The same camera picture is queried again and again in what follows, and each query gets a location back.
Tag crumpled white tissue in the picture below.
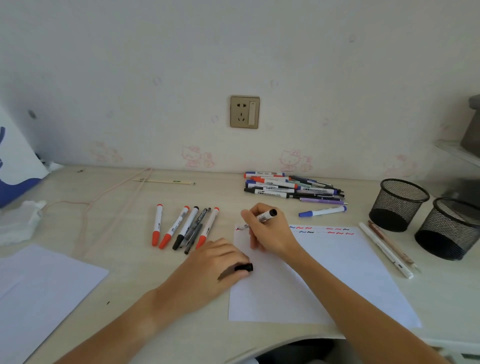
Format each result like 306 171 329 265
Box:
0 199 48 247

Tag light wooden table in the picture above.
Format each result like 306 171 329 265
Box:
0 165 480 364

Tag wooden pencil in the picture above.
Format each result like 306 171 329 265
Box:
367 220 422 273

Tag red-capped white marker pen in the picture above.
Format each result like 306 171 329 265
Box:
158 205 191 250
151 203 164 247
195 206 221 250

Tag paper-wrapped chopsticks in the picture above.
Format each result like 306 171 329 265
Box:
132 178 196 186

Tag person's right hand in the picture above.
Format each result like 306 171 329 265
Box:
240 202 305 262

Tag black mesh cup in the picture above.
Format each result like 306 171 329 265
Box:
368 178 431 233
414 197 480 262

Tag person's left hand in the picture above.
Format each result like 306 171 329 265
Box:
149 238 254 320

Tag white plastic bag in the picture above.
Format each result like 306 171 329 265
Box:
0 106 50 209

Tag blue-capped white marker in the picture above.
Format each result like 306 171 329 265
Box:
298 205 348 218

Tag blank white paper sheet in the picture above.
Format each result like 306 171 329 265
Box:
0 243 110 364

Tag person's right forearm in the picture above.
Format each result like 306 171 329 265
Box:
286 245 449 364

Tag clear acrylic rack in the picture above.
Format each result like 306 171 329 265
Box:
434 139 480 211

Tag pile of assorted pens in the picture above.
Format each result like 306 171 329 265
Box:
243 171 349 206

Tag gold wall socket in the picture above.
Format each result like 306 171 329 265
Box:
229 95 261 130

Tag white paper sheet with squiggles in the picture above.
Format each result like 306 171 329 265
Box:
227 224 423 330

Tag white slim pen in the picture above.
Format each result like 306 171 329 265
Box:
358 221 415 280

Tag thin pink cord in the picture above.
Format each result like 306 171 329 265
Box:
41 167 154 256

